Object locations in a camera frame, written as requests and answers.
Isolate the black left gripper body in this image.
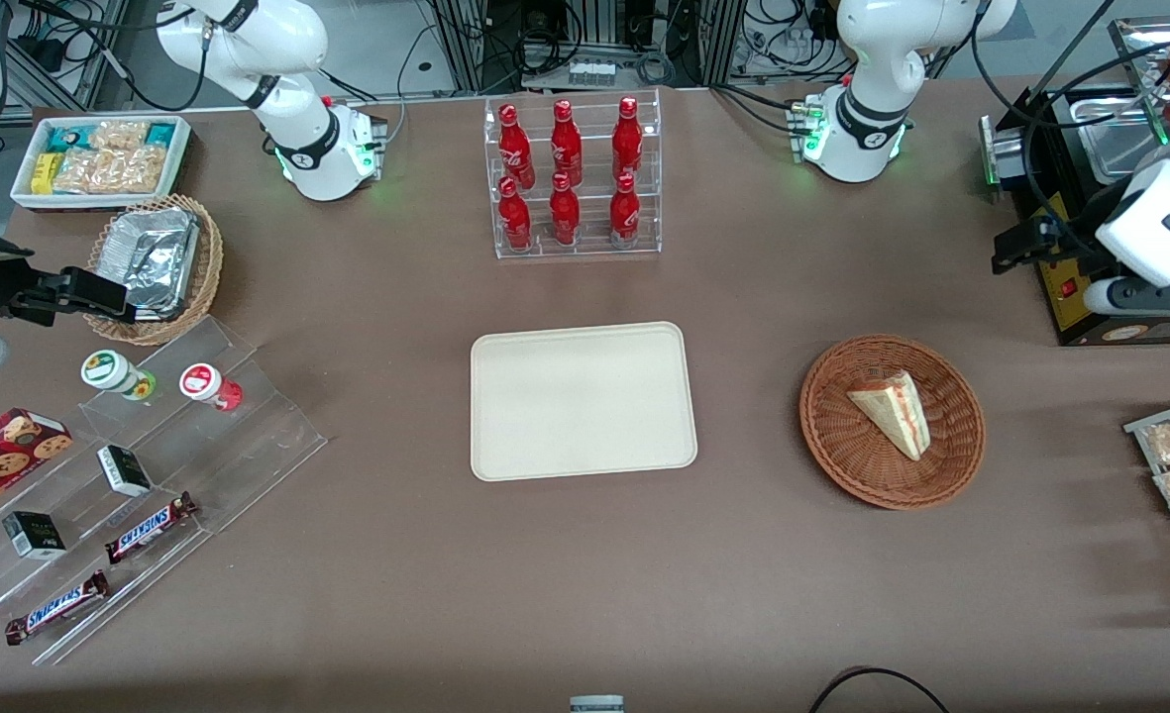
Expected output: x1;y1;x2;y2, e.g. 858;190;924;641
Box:
1040;186;1113;282

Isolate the triangular sandwich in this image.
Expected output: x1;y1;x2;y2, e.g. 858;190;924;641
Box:
847;369;932;462

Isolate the light tan wicker basket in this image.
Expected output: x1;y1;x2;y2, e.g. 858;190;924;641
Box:
82;193;225;348

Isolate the brown wicker basket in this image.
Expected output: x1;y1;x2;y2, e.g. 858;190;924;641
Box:
799;335;988;511

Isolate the beige plastic tray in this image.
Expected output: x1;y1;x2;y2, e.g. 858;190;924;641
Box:
471;322;699;483

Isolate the aluminium foil container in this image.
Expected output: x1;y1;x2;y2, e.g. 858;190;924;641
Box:
99;206;201;320

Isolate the black food warmer machine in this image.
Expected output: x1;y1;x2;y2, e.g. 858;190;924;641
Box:
979;18;1170;348

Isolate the green lid yogurt cup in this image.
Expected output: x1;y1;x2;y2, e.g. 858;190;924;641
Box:
80;349;158;402

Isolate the white rectangular snack bin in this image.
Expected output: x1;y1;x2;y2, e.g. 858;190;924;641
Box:
10;114;193;212

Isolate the stainless steel pan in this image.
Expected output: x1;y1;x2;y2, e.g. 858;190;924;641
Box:
1068;92;1170;186

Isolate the large clear snack bag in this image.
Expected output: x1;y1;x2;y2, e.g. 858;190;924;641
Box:
53;145;167;195

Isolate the red lid yogurt cup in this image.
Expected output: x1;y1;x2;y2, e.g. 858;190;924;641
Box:
179;362;245;413

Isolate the red plaid cookie box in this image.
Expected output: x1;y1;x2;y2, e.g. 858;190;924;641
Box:
0;407;75;526

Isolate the small clear snack bag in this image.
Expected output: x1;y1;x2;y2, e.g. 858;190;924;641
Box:
89;121;150;152

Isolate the small black carton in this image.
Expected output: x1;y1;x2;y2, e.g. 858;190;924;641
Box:
96;445;154;498
2;510;68;561

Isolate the clear acrylic step display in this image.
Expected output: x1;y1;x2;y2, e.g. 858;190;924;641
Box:
0;315;329;666

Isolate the Snickers chocolate bar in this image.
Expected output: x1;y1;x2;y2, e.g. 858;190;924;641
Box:
104;492;200;565
5;569;111;647

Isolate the red cola bottle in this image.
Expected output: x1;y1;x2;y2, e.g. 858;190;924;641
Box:
498;104;536;189
551;99;584;187
612;96;643;184
549;172;582;247
609;172;641;249
498;176;534;252

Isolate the clear acrylic bottle rack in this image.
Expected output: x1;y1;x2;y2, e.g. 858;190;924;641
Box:
483;89;663;260

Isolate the metal equipment rack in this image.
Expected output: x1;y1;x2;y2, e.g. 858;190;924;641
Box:
426;0;749;92

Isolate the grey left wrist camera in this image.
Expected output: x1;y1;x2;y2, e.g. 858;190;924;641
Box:
1083;275;1170;319

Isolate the black cable loop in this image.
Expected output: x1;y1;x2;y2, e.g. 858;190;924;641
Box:
807;667;952;713

